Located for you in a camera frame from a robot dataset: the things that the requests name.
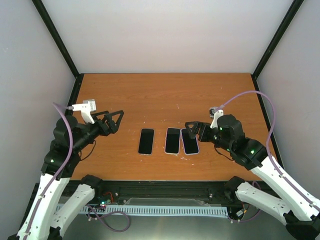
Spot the black aluminium frame rail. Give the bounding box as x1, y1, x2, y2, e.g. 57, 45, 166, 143
32, 179, 253, 208

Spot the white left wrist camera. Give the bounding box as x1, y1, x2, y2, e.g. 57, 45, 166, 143
67, 99, 97, 124

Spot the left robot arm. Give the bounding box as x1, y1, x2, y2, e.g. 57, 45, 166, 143
8, 110, 124, 240

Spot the lavender phone case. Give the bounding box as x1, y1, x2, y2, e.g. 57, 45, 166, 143
180, 127, 200, 156

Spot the clear magsafe phone case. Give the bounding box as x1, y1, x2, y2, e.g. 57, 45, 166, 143
137, 128, 155, 156

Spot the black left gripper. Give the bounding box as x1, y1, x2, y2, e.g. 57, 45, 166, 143
73, 110, 125, 151

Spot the light blue slotted cable duct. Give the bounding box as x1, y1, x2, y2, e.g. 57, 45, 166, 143
56, 203, 230, 218

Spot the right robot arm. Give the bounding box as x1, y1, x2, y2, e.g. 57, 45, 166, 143
185, 114, 320, 240

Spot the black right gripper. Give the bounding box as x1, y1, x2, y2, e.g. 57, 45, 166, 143
185, 120, 233, 152

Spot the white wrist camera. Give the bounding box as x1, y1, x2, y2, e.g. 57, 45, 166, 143
209, 107, 224, 129
67, 99, 97, 124

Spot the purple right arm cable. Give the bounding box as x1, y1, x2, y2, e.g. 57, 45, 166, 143
216, 90, 320, 223

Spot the small green led circuit board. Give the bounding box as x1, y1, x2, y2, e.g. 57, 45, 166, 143
97, 192, 113, 207

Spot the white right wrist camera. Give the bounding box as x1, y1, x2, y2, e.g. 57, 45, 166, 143
209, 107, 224, 129

